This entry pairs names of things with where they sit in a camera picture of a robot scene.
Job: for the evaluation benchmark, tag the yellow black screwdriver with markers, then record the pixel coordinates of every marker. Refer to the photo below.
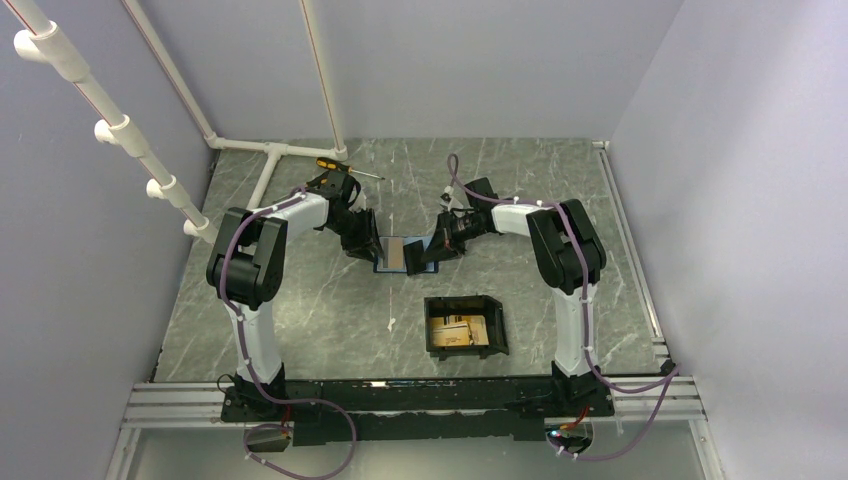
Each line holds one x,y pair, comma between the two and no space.
311,184
336,165

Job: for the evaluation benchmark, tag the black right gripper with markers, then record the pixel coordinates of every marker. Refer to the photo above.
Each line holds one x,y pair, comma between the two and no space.
444,244

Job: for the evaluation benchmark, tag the blue leather card holder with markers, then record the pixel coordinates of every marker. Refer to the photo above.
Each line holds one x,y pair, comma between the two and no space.
432,267

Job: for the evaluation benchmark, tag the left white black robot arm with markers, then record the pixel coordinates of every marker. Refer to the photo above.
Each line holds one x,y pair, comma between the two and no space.
246,266

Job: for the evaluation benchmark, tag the gold card in holder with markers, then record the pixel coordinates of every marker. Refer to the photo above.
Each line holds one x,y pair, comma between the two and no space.
392,259

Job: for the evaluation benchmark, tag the white pvc pipe frame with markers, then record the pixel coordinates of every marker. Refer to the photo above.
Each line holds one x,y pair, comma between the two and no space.
42,41

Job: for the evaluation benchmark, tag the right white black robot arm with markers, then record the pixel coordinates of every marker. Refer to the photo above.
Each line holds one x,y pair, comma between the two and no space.
568,252

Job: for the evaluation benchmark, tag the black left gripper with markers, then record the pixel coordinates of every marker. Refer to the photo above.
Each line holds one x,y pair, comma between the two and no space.
368,241

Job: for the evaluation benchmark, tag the aluminium rail frame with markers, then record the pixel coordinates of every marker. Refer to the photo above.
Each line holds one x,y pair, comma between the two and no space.
666,396

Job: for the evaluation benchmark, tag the black plastic card tray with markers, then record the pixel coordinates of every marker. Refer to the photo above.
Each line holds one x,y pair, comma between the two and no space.
484,305

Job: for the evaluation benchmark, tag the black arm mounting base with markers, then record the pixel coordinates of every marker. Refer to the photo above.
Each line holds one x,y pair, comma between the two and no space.
324,411

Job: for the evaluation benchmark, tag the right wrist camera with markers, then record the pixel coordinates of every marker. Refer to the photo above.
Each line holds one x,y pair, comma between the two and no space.
449,201

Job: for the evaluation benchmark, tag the black credit card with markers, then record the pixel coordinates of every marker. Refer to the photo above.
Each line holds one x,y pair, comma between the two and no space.
413,258

